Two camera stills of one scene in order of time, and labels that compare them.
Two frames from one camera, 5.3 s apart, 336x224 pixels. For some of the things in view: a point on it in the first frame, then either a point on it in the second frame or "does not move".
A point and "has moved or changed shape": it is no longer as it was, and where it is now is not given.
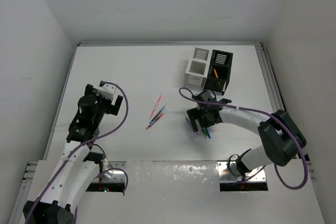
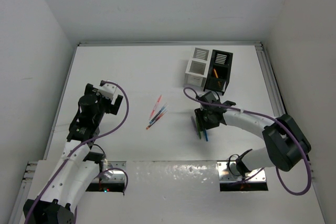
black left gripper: (110, 108) does not move
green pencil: (205, 133) → (198, 130)
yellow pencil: (216, 73) does not move
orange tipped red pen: (156, 120) does not move
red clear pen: (155, 106) does not move
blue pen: (208, 134) has moved or changed shape
